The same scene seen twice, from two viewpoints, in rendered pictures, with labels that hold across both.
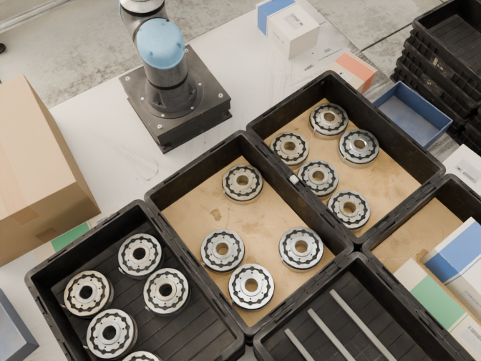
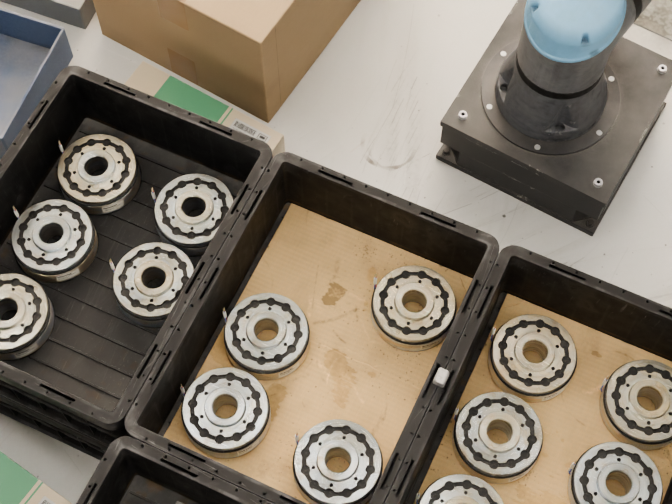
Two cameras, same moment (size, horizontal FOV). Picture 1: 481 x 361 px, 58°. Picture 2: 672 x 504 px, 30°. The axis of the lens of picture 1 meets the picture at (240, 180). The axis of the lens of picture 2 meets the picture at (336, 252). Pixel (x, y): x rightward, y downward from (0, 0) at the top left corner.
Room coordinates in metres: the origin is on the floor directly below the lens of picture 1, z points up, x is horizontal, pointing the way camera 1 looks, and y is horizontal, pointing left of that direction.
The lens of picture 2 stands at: (0.11, -0.49, 2.26)
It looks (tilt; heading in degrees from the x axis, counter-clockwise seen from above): 64 degrees down; 60
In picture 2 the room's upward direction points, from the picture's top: straight up
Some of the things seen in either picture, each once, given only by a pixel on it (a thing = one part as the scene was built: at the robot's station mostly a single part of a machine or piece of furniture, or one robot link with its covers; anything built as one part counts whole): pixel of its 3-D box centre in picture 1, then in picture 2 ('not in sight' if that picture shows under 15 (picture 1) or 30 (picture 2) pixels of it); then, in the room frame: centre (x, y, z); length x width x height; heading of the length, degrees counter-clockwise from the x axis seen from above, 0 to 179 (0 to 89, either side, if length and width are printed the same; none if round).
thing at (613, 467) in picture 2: (359, 145); (618, 483); (0.58, -0.31, 0.86); 0.05 x 0.05 x 0.01
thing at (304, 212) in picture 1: (245, 230); (318, 351); (0.36, 0.00, 0.87); 0.40 x 0.30 x 0.11; 35
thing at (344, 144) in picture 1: (358, 145); (617, 484); (0.58, -0.31, 0.86); 0.10 x 0.10 x 0.01
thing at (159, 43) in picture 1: (162, 51); (573, 22); (0.84, 0.19, 0.97); 0.13 x 0.12 x 0.14; 22
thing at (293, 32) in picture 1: (286, 25); not in sight; (1.14, -0.19, 0.75); 0.20 x 0.12 x 0.09; 30
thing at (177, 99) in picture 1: (169, 81); (555, 75); (0.83, 0.19, 0.85); 0.15 x 0.15 x 0.10
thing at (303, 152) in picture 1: (289, 147); (534, 353); (0.58, -0.13, 0.86); 0.10 x 0.10 x 0.01
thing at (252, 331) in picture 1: (245, 222); (318, 335); (0.36, 0.00, 0.92); 0.40 x 0.30 x 0.02; 35
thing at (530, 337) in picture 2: (289, 146); (534, 352); (0.58, -0.13, 0.86); 0.05 x 0.05 x 0.01
